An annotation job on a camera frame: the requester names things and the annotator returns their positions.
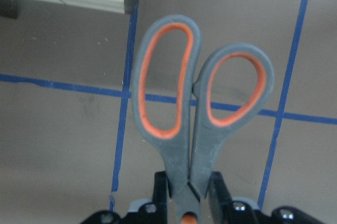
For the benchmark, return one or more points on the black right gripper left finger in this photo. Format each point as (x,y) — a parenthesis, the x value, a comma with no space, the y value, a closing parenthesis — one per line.
(159,198)

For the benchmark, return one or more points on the orange grey scissors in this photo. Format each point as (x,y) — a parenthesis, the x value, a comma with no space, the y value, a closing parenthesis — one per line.
(190,148)

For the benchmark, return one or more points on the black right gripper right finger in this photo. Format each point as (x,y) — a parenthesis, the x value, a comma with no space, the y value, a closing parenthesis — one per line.
(224,208)

